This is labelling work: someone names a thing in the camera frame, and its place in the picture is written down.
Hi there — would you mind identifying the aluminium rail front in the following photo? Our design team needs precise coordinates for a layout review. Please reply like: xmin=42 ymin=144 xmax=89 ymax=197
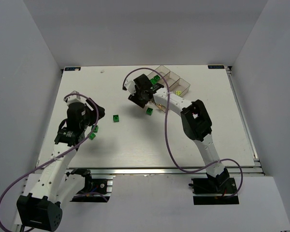
xmin=33 ymin=166 xmax=266 ymax=175

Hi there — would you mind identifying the blue label left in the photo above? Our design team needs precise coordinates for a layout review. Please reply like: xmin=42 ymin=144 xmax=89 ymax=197
xmin=64 ymin=67 xmax=81 ymax=72

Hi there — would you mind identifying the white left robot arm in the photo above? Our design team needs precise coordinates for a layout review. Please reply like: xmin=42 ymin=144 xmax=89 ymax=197
xmin=16 ymin=99 xmax=105 ymax=232

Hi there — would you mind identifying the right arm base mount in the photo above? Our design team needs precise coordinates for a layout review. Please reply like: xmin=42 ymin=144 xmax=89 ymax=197
xmin=188 ymin=178 xmax=239 ymax=205

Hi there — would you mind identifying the green rounded lego brick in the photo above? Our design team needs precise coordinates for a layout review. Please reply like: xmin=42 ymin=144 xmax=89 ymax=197
xmin=113 ymin=115 xmax=119 ymax=122

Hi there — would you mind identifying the small green lego brick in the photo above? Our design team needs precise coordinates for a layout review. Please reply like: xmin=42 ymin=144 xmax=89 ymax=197
xmin=146 ymin=108 xmax=153 ymax=116

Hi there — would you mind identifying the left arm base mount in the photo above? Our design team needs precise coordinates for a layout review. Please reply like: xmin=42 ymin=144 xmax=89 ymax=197
xmin=65 ymin=168 xmax=113 ymax=203

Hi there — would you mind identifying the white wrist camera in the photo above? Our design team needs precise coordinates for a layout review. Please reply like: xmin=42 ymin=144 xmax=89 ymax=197
xmin=63 ymin=90 xmax=82 ymax=106
xmin=123 ymin=80 xmax=136 ymax=95

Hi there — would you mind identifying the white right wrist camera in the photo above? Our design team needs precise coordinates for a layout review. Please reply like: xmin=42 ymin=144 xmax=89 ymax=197
xmin=123 ymin=80 xmax=136 ymax=95

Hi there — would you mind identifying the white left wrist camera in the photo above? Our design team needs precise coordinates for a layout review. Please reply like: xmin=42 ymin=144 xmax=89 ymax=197
xmin=63 ymin=90 xmax=82 ymax=106

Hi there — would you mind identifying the clear three-compartment container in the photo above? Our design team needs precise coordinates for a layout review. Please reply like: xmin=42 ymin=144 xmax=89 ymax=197
xmin=148 ymin=65 xmax=190 ymax=97

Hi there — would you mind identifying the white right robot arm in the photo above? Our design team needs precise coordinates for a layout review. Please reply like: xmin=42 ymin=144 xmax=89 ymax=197
xmin=123 ymin=74 xmax=230 ymax=192

